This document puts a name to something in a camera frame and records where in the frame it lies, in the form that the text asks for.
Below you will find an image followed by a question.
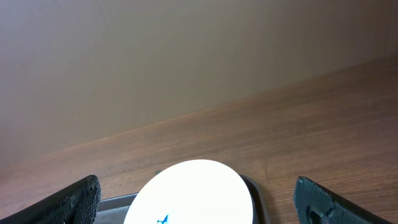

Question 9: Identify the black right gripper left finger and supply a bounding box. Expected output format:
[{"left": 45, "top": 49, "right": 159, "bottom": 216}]
[{"left": 1, "top": 175, "right": 101, "bottom": 224}]

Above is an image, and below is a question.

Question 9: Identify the white plate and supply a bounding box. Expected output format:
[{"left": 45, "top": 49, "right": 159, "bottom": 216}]
[{"left": 124, "top": 159, "right": 254, "bottom": 224}]

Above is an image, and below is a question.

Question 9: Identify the dark brown serving tray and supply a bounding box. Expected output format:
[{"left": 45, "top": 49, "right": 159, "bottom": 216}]
[{"left": 94, "top": 174, "right": 272, "bottom": 224}]

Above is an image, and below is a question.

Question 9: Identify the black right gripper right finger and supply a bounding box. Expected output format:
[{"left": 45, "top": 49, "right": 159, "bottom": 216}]
[{"left": 293, "top": 176, "right": 392, "bottom": 224}]

